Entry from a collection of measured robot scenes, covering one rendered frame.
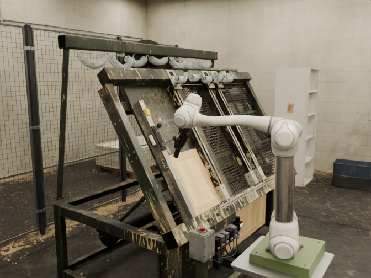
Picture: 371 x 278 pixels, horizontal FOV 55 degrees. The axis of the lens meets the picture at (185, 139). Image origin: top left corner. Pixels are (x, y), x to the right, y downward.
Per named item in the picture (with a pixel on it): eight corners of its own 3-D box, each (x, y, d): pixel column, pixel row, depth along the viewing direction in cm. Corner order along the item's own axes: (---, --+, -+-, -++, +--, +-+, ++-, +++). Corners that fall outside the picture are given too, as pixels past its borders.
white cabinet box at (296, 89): (303, 187, 615) (310, 67, 580) (271, 181, 647) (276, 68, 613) (312, 179, 664) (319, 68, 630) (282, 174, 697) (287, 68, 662)
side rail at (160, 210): (160, 234, 235) (171, 229, 228) (97, 91, 253) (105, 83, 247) (166, 231, 239) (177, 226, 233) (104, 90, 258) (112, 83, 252)
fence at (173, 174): (189, 219, 251) (192, 218, 248) (135, 103, 267) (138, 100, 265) (193, 217, 255) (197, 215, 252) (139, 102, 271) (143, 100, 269)
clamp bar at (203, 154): (218, 203, 283) (242, 192, 269) (158, 76, 303) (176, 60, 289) (224, 199, 291) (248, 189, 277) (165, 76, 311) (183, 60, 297)
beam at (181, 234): (168, 251, 232) (179, 247, 226) (160, 234, 234) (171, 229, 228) (290, 177, 407) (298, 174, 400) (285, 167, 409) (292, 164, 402)
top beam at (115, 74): (101, 86, 249) (109, 79, 244) (96, 74, 251) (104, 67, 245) (245, 83, 424) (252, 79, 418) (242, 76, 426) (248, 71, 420)
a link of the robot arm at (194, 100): (183, 111, 222) (176, 118, 211) (190, 89, 215) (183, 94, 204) (199, 118, 221) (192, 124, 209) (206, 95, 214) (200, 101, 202)
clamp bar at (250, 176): (248, 187, 325) (270, 177, 311) (193, 76, 345) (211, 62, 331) (253, 184, 332) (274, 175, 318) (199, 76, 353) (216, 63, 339)
